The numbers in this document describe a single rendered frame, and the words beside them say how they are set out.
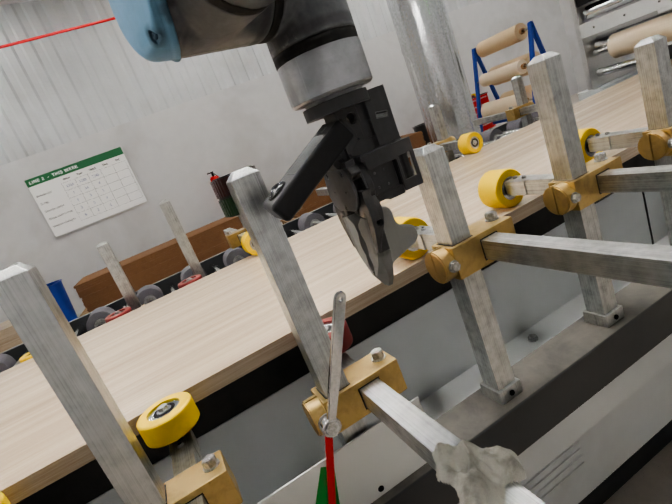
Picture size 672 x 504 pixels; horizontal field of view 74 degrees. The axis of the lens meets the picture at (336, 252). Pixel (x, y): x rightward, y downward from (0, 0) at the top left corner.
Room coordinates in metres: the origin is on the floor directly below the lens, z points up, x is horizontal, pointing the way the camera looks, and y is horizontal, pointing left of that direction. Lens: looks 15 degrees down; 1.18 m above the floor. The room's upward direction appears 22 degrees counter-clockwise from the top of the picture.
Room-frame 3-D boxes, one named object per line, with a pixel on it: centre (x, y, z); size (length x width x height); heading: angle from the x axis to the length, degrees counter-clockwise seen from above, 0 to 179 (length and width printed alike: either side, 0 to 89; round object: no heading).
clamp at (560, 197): (0.71, -0.42, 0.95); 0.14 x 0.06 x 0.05; 109
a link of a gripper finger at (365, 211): (0.46, -0.05, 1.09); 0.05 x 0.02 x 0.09; 18
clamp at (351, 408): (0.54, 0.05, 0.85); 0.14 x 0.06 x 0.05; 109
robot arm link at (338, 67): (0.49, -0.06, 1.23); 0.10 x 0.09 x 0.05; 18
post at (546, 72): (0.70, -0.40, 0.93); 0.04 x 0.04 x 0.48; 19
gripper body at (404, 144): (0.49, -0.06, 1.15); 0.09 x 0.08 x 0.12; 108
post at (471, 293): (0.61, -0.17, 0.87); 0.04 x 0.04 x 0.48; 19
